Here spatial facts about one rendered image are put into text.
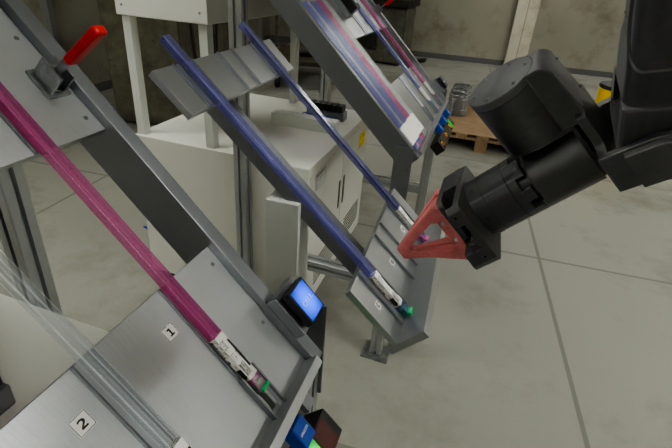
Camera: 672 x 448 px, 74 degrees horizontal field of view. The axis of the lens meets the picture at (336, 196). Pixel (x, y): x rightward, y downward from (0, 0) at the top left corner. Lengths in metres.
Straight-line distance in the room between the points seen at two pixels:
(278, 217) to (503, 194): 0.43
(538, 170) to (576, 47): 7.44
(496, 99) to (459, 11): 7.25
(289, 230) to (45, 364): 0.41
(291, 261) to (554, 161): 0.51
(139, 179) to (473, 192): 0.38
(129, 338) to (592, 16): 7.63
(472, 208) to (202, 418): 0.33
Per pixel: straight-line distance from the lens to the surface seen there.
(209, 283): 0.55
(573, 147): 0.41
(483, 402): 1.59
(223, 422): 0.51
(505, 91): 0.37
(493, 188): 0.42
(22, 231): 0.87
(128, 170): 0.59
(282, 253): 0.79
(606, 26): 7.89
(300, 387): 0.56
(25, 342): 0.87
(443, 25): 7.63
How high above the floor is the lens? 1.17
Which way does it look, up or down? 27 degrees down
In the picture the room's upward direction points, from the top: 4 degrees clockwise
